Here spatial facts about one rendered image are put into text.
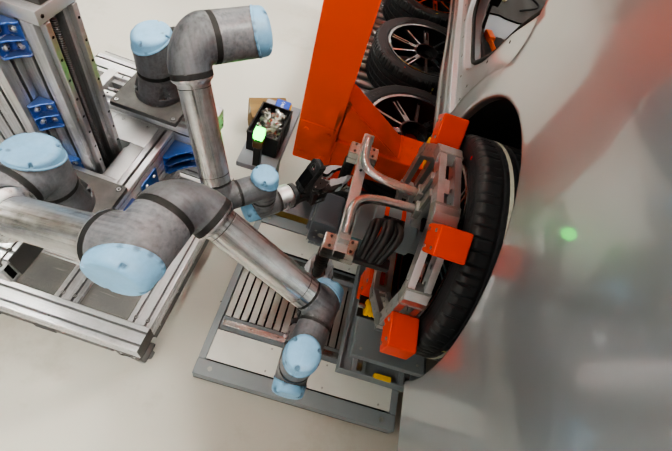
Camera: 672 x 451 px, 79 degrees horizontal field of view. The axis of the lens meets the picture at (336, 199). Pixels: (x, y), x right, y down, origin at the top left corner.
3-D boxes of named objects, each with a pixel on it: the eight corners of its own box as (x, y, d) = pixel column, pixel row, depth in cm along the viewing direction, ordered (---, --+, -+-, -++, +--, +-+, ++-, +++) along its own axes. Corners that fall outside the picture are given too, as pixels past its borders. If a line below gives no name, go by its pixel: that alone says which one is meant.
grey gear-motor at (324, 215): (379, 280, 197) (405, 247, 169) (297, 255, 195) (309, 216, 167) (385, 249, 208) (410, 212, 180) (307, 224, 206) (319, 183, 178)
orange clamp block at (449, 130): (459, 151, 115) (470, 120, 113) (433, 143, 114) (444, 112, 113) (452, 150, 121) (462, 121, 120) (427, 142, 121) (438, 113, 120)
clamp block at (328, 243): (351, 266, 105) (356, 257, 101) (318, 256, 105) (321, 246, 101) (354, 249, 108) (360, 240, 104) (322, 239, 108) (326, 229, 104)
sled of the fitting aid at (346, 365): (415, 396, 170) (425, 392, 162) (334, 372, 168) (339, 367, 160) (426, 289, 200) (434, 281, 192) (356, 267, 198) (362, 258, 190)
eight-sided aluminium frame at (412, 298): (379, 349, 127) (459, 280, 84) (359, 343, 127) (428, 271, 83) (400, 212, 160) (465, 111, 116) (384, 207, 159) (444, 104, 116)
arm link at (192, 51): (154, 15, 79) (208, 227, 102) (210, 9, 84) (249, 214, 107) (145, 13, 88) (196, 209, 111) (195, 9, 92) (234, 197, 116)
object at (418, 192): (418, 203, 112) (434, 180, 103) (352, 182, 111) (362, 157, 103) (424, 158, 122) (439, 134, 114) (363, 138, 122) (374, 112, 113)
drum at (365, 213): (410, 266, 123) (428, 244, 112) (343, 245, 122) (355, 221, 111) (414, 228, 132) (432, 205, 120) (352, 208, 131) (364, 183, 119)
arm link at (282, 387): (306, 397, 86) (300, 403, 93) (318, 345, 92) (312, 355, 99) (271, 387, 85) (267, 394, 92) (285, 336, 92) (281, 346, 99)
